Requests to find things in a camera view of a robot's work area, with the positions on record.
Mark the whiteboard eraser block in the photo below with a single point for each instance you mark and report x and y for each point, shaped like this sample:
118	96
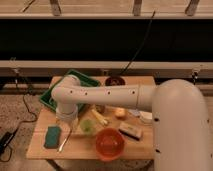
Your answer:
130	130

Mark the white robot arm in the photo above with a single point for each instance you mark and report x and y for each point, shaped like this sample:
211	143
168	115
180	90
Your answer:
181	130

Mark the teal green sponge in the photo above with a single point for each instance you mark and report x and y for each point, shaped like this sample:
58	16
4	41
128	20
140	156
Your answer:
52	137

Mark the orange red bowl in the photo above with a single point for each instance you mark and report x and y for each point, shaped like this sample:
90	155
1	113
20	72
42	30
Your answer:
109	144

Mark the black power adapter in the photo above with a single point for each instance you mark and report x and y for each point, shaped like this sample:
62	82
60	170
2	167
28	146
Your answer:
5	140

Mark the yellow round fruit toy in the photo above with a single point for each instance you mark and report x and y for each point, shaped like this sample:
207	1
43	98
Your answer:
120	113

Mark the yellow banana toy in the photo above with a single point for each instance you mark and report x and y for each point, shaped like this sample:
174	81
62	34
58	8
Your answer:
100	118

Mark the small metal cup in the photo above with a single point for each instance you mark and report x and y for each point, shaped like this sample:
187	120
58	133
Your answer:
100	108

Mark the white plastic cup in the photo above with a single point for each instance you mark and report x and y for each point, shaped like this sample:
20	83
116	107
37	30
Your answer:
146	117

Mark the green plastic tray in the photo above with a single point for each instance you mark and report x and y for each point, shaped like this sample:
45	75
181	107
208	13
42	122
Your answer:
85	81

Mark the dark brown bowl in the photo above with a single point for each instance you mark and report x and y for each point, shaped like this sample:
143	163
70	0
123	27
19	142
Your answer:
113	81

